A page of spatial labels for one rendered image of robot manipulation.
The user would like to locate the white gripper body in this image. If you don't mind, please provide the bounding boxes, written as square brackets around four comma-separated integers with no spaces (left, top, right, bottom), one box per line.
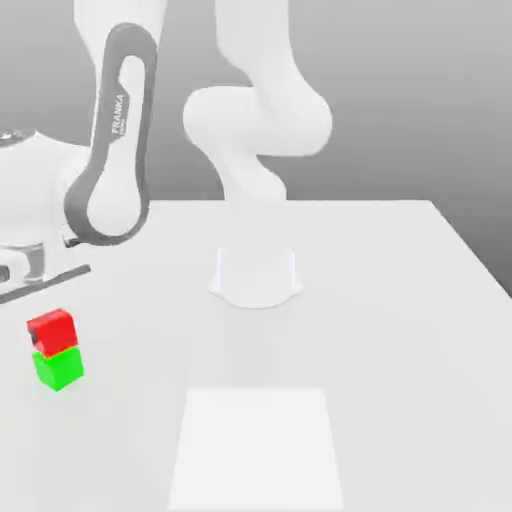
[0,262,93,318]

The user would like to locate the small red cube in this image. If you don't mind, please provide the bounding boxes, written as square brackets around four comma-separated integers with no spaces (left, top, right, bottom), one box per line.
[26,307,80,358]

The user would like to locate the small green cube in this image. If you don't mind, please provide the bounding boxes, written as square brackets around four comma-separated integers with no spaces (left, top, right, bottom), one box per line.
[31,346,86,393]

